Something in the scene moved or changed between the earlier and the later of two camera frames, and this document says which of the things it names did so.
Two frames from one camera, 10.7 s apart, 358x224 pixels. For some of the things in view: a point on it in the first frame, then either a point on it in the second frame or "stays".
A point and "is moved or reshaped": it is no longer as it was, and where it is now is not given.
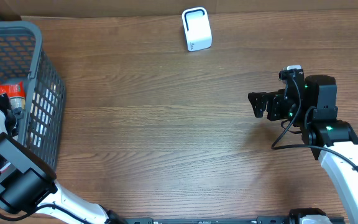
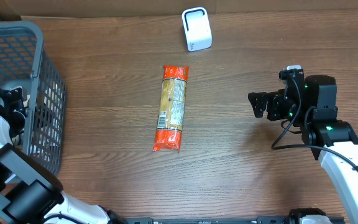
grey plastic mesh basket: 13,52 stays
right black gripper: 274,106 stays
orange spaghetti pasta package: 15,93 is moved or reshaped
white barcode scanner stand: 197,28 stays
